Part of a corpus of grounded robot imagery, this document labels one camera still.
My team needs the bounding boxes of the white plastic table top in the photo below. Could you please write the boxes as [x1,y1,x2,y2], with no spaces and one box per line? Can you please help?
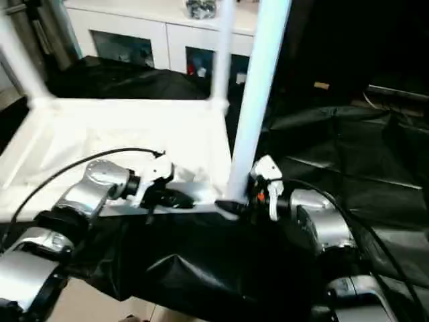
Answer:
[0,96,242,224]

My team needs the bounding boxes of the black plastic mat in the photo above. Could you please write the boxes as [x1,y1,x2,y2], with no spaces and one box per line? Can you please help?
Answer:
[0,55,429,322]

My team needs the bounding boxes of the black speaker cabinet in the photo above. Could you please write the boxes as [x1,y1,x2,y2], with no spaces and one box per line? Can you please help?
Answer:
[281,0,371,101]

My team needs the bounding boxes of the white sideboard cabinet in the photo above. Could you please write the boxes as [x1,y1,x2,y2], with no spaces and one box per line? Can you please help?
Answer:
[65,0,265,87]

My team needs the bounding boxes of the black metal rod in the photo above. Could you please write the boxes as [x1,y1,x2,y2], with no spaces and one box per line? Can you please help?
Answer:
[367,85,429,99]

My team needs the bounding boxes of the dark bag of small parts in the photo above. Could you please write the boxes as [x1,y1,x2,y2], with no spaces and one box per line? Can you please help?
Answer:
[186,0,218,20]

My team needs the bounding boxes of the grey metal tripod stand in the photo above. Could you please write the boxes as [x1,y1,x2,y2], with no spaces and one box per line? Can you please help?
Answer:
[6,0,74,70]

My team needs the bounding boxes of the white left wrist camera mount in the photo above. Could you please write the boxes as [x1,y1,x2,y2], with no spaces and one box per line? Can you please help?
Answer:
[132,154,176,208]

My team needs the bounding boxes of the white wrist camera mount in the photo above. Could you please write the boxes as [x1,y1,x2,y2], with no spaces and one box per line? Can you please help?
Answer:
[132,154,176,208]
[251,154,284,222]

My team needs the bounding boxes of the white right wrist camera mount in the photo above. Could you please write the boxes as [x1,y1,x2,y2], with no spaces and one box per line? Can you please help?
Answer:
[251,154,284,222]

